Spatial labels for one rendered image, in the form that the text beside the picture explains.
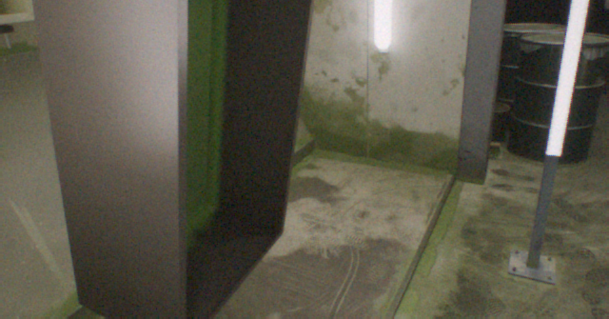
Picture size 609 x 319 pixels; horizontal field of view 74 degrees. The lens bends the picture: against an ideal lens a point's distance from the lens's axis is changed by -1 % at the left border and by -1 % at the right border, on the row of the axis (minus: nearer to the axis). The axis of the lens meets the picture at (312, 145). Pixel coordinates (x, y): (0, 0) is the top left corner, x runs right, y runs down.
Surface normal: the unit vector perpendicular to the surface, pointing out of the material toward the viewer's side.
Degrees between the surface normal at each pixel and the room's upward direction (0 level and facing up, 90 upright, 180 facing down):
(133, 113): 90
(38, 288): 57
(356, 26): 90
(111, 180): 90
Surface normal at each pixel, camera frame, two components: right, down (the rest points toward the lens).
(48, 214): 0.71, -0.40
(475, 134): -0.47, 0.35
